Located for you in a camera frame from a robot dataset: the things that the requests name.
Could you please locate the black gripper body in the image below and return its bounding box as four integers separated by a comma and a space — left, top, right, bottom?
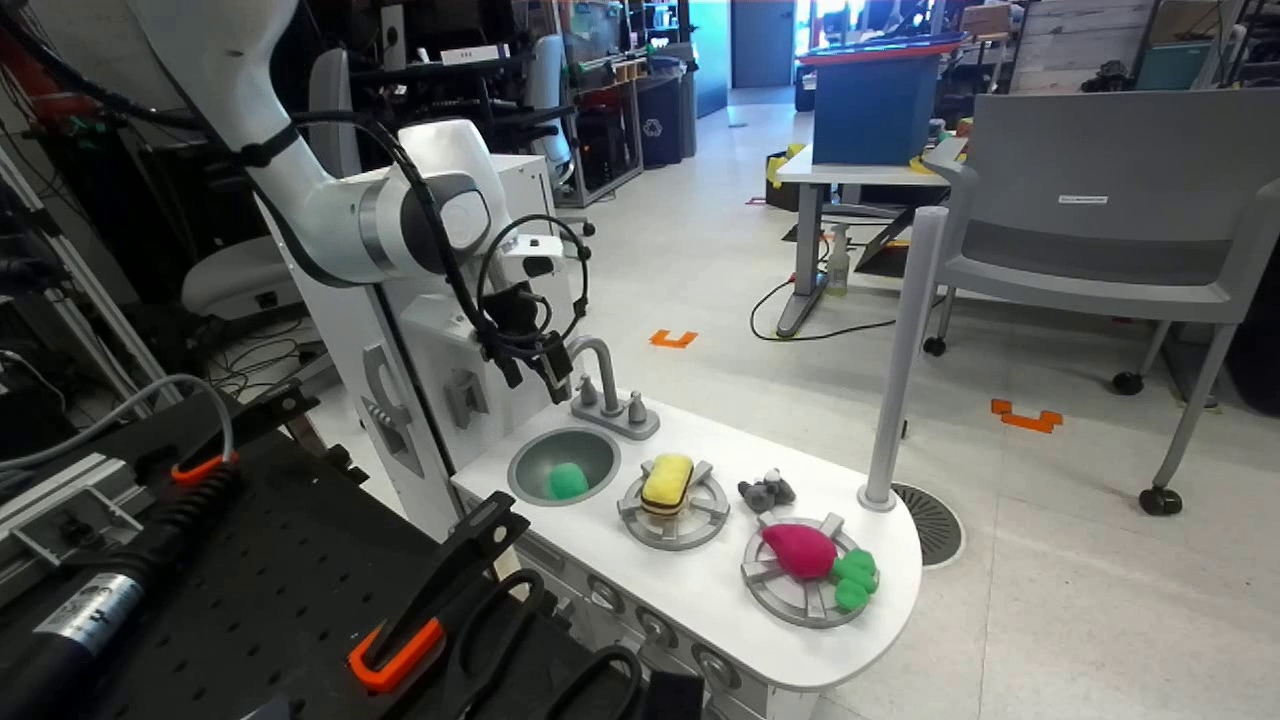
475, 282, 554, 361

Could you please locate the grey toy faucet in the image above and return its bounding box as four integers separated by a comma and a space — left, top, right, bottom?
563, 333, 664, 446

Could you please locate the grey round sink bowl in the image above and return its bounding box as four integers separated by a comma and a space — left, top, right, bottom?
502, 423, 622, 511

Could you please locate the green toy vegetable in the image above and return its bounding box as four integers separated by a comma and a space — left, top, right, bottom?
540, 460, 590, 506

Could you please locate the yellow toy food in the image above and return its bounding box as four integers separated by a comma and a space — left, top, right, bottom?
635, 452, 700, 511

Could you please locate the grey burner grate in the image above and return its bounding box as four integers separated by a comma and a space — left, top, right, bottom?
610, 452, 735, 554
735, 511, 872, 632

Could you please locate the black stove knob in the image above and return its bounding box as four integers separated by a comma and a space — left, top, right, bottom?
735, 470, 798, 517

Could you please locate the dark blue recycling bin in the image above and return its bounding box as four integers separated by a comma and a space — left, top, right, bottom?
635, 66, 705, 174

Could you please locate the white toy kitchen counter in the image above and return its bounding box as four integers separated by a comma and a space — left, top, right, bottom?
451, 393, 927, 698

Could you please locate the pink toy radish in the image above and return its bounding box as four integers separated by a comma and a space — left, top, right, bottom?
754, 520, 840, 586

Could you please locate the black perforated board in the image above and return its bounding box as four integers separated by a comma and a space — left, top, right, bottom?
0, 434, 713, 720

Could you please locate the grey pole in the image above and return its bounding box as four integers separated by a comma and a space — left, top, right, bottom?
854, 205, 953, 517

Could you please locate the grey table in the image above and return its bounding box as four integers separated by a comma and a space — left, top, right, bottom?
772, 131, 974, 346

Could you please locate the round black floor grate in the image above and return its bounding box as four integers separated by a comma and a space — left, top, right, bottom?
889, 482, 967, 570

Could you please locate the blue storage bin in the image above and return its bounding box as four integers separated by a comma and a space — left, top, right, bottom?
796, 37, 959, 174

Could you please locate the black cylindrical tool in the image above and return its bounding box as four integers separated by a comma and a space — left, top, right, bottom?
0, 455, 252, 720

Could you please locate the grey chair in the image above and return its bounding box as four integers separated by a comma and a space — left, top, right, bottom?
919, 87, 1280, 520

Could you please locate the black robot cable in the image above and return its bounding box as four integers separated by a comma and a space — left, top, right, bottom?
252, 112, 595, 353

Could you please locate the black floor cable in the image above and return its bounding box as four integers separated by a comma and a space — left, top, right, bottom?
744, 271, 911, 348

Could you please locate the black clamp orange handle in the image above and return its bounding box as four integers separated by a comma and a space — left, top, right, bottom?
342, 489, 534, 700

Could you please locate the grey hose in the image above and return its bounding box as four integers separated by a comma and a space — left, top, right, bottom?
0, 371, 235, 477

